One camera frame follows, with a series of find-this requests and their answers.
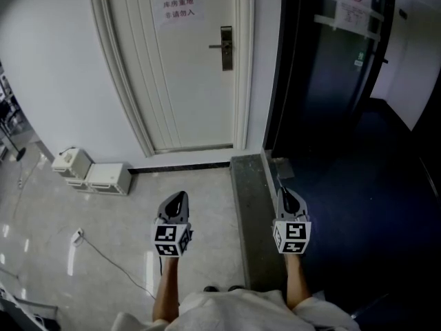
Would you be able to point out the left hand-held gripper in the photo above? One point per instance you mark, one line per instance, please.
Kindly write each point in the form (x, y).
(169, 237)

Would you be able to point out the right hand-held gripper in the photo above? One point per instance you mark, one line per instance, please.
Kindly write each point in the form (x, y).
(292, 234)

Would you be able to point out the person's right forearm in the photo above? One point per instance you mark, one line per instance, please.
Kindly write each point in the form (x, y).
(297, 281)

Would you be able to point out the person's left forearm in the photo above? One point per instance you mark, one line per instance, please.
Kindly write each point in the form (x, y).
(167, 288)

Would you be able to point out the dark glass door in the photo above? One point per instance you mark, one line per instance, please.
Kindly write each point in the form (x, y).
(327, 91)

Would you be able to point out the white panelled door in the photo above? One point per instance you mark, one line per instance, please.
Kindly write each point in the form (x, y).
(193, 91)

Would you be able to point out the person's black shoe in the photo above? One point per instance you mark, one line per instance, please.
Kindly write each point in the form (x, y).
(211, 289)
(235, 288)

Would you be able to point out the grey floor mat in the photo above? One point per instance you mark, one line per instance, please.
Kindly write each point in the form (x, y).
(285, 168)

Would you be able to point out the plain white box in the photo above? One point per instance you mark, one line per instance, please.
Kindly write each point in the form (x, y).
(108, 178)

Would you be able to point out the white power plug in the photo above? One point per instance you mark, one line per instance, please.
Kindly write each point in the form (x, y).
(77, 236)

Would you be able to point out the person's white shirt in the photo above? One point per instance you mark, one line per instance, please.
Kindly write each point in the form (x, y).
(241, 312)

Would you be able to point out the low white box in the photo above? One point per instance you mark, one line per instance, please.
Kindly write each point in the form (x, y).
(76, 184)

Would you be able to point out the black floor stand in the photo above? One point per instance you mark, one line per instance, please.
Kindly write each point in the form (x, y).
(19, 153)

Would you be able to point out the small green sticker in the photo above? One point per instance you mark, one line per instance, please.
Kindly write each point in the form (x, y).
(359, 59)

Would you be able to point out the cluttered equipment rack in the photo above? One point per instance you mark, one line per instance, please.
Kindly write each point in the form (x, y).
(7, 109)

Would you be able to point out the white paper sign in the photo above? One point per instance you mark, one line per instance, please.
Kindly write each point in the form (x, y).
(179, 8)

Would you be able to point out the taped white paper notice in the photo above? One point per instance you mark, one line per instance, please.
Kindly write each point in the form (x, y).
(355, 9)

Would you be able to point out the white door frame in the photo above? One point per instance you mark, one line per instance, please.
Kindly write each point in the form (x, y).
(113, 64)

